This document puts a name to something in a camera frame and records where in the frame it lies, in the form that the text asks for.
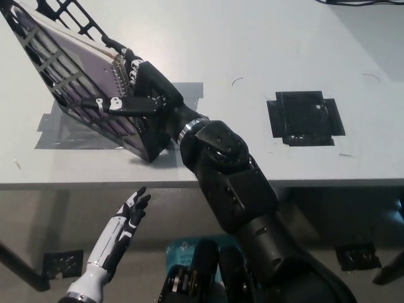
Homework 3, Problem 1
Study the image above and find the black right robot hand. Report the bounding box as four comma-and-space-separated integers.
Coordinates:
80, 37, 209, 143

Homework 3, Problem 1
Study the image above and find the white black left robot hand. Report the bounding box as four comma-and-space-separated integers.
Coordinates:
87, 186, 152, 275

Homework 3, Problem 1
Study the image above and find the purple spiral notebook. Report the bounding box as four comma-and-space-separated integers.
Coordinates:
9, 3, 140, 152

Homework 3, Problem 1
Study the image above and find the black mesh file shelf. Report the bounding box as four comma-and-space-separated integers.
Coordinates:
0, 0, 173, 163

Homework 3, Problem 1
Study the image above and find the black floor tape patch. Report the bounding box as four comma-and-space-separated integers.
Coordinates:
335, 242, 382, 271
42, 250, 85, 280

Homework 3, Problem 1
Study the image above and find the teal cardboard box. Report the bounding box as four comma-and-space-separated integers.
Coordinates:
164, 235, 241, 269

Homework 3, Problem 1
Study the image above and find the black table leg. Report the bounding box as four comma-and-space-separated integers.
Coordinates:
372, 242, 404, 285
0, 241, 51, 293

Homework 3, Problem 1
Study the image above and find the black tape square patch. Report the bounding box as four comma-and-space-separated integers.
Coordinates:
266, 90, 346, 147

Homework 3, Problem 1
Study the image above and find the grey duct tape patch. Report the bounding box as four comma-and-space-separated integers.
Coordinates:
34, 81, 205, 151

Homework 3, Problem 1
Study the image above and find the black cable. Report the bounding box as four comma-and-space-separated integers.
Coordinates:
315, 0, 404, 6

